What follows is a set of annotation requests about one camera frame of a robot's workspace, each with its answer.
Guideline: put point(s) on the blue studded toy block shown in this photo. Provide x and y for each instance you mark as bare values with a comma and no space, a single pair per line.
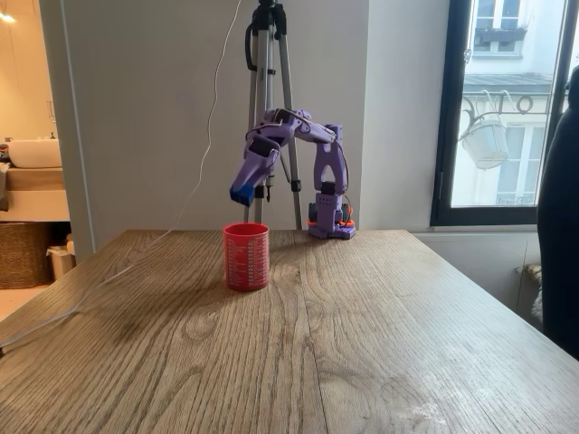
240,195

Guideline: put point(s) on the purple robot arm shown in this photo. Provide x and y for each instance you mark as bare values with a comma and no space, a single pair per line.
328,158

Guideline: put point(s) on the red cup white print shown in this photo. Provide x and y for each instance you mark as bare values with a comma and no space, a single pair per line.
246,262

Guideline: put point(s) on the orange black table clamp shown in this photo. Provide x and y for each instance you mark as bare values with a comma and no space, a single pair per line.
312,216
348,216

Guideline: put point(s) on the white waste bin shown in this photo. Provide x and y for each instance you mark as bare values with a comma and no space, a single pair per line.
61,260

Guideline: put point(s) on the white sink basin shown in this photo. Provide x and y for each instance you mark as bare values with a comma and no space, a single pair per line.
36,153

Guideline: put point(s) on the white hanging planter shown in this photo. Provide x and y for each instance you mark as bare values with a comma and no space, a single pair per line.
486,144

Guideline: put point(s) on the wooden vanity counter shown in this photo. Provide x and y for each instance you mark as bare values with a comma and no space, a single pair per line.
31,181

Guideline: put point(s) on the wicker basket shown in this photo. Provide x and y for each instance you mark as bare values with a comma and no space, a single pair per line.
22,257

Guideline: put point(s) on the beige fluffy cushion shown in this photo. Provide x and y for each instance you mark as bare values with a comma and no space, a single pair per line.
534,289

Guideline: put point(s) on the person in dark clothing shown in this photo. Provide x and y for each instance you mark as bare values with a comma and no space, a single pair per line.
561,226

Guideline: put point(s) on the grey black camera tripod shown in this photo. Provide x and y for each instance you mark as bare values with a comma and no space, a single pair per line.
258,81

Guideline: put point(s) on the black window frame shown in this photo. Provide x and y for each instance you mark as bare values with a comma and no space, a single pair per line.
445,135

